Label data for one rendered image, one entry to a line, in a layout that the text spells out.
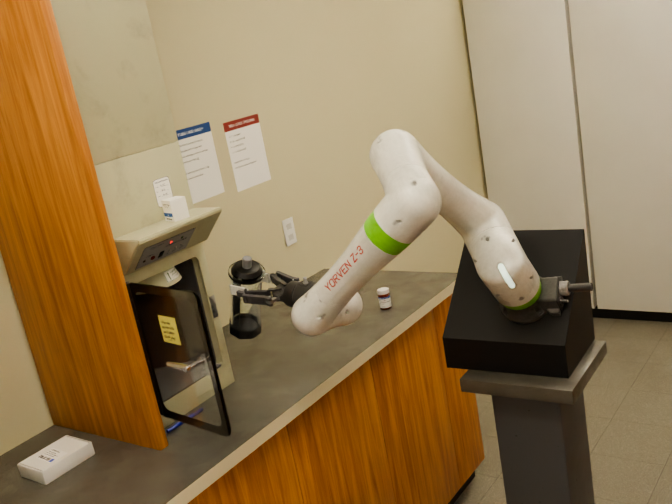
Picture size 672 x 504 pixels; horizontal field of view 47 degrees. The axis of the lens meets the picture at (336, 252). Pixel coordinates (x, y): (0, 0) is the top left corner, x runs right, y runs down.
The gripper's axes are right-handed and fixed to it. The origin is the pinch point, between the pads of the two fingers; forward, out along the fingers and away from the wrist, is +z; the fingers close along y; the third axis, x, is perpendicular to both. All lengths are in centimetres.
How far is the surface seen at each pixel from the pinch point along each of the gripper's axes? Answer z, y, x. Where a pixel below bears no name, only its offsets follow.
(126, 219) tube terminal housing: 16.3, 23.6, -28.4
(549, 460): -83, -21, 51
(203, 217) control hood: 5.1, 6.6, -23.3
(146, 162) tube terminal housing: 18.4, 10.9, -40.0
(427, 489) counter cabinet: -25, -45, 106
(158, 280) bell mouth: 16.7, 18.3, -6.9
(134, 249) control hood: 5.9, 30.9, -24.4
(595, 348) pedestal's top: -88, -45, 27
